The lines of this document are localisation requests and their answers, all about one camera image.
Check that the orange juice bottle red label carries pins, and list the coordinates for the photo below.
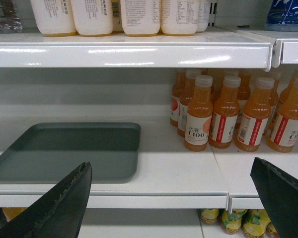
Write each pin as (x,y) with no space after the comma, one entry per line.
(226,109)

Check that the white yogurt drink bottle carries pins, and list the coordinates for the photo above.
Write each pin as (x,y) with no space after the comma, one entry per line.
(140,18)
(93,17)
(179,17)
(54,18)

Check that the yellow lemon tea bottle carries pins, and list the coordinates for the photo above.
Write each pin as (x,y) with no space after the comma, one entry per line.
(255,223)
(230,223)
(209,216)

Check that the grey silver serving tray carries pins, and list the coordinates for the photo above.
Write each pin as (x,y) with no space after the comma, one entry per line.
(47,152)

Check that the white upper shelf board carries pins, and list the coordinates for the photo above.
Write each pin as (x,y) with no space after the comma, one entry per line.
(215,48)

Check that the blue drink bottle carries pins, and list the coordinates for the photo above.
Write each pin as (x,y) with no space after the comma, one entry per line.
(282,16)

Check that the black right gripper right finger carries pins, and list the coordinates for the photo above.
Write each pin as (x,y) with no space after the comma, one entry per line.
(278,192)

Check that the orange juice bottle far right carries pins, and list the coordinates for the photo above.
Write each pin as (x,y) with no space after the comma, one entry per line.
(285,132)

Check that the orange C100 juice bottle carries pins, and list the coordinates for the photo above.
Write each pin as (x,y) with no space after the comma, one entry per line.
(199,115)

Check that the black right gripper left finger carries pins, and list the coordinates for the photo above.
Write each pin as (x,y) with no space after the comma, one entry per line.
(58,213)

